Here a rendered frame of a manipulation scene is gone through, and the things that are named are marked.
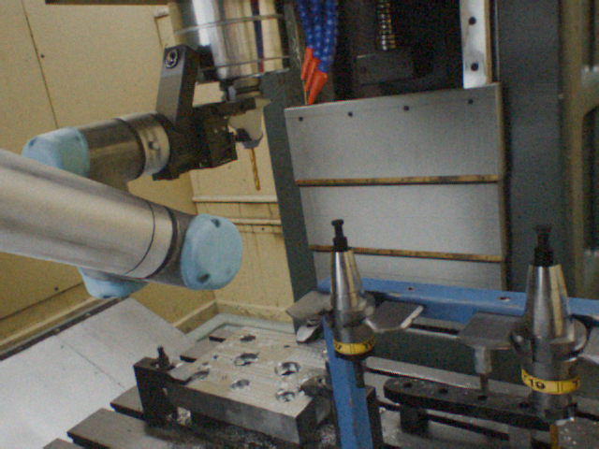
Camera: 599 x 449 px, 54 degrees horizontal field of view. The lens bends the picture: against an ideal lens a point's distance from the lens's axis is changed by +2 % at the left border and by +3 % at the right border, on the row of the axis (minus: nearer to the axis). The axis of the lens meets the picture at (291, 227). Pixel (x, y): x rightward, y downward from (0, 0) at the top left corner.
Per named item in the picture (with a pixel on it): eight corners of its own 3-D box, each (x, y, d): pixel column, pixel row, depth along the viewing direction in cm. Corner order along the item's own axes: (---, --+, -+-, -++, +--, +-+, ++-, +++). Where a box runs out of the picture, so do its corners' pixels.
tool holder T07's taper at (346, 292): (373, 296, 70) (367, 244, 68) (353, 311, 67) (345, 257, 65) (343, 292, 73) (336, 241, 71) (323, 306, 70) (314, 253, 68)
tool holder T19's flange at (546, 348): (591, 342, 58) (591, 319, 57) (579, 372, 53) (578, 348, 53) (522, 332, 62) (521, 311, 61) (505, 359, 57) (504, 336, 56)
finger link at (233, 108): (242, 111, 84) (193, 123, 78) (241, 98, 83) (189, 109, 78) (263, 109, 80) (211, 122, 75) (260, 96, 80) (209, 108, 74)
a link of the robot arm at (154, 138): (94, 120, 70) (140, 114, 65) (124, 113, 73) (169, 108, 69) (111, 181, 72) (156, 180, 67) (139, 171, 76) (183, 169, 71)
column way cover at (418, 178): (509, 341, 119) (494, 84, 106) (314, 312, 147) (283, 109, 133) (516, 330, 123) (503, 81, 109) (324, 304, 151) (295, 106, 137)
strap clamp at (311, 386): (375, 460, 91) (363, 374, 87) (305, 439, 98) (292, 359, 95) (385, 448, 93) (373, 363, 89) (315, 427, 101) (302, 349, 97)
